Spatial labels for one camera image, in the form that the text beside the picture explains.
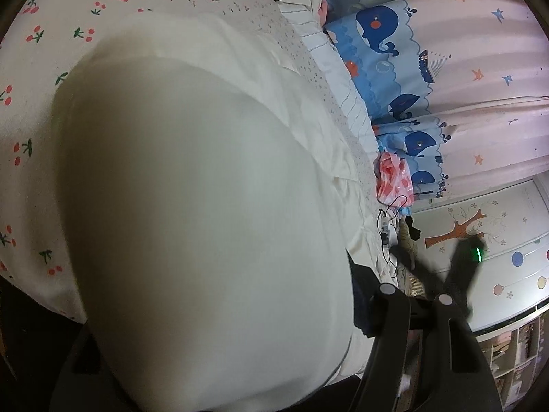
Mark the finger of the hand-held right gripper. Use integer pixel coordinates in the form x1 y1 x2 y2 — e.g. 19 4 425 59
401 244 447 299

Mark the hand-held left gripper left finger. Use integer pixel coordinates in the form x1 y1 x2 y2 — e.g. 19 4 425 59
48 324 142 412

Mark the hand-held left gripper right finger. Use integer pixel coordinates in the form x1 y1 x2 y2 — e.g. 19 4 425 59
347 260 503 412

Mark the cream garment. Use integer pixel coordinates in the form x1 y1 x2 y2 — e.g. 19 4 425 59
54 11 382 412

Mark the tan cloth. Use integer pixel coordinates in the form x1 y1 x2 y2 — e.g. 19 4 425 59
397 221 419 267

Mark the white bookshelf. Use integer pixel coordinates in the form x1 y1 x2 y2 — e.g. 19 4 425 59
472 305 549 412

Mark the pink white plastic bag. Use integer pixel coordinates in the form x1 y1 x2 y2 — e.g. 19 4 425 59
375 151 416 205

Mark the whale print curtain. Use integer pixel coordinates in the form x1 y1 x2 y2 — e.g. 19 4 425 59
322 0 549 202

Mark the white striped pillow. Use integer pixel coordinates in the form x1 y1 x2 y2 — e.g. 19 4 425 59
274 0 383 157

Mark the cherry print bedsheet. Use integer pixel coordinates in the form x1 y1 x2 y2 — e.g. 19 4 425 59
0 0 314 322

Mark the white power strip with cables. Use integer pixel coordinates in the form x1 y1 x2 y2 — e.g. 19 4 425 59
377 195 413 277

